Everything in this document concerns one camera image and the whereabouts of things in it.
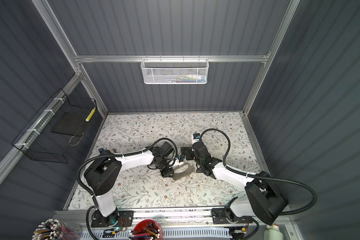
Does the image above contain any grey strap metal keyring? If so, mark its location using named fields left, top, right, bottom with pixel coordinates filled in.
left=173, top=163, right=195, bottom=181

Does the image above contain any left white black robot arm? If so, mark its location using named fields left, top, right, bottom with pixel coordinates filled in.
left=77, top=138, right=179, bottom=228

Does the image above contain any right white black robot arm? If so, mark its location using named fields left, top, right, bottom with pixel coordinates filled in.
left=181, top=142, right=288, bottom=225

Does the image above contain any red pencil cup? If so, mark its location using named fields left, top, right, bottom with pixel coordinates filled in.
left=129, top=220, right=164, bottom=240

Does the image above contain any yellow marker pen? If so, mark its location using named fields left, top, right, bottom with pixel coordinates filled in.
left=85, top=108, right=97, bottom=122

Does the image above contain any white plastic bottle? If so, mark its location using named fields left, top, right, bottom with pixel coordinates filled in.
left=263, top=224, right=284, bottom=240

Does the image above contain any clear pencil jar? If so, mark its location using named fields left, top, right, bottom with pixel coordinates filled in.
left=32, top=219, right=83, bottom=240

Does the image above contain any right black corrugated cable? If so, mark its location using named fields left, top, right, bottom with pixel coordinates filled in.
left=199, top=128, right=318, bottom=216

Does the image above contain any black corrugated cable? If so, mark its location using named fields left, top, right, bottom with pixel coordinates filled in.
left=199, top=128, right=318, bottom=216
left=76, top=137, right=179, bottom=240

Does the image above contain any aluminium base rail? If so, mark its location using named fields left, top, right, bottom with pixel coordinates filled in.
left=53, top=206, right=303, bottom=240

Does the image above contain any left black corrugated cable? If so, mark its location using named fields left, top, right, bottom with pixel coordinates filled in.
left=76, top=137, right=179, bottom=240

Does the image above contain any white mesh wall basket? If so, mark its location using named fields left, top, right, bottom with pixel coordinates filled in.
left=141, top=57, right=210, bottom=85

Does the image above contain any black wire wall basket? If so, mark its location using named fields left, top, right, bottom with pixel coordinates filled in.
left=12, top=91, right=97, bottom=164

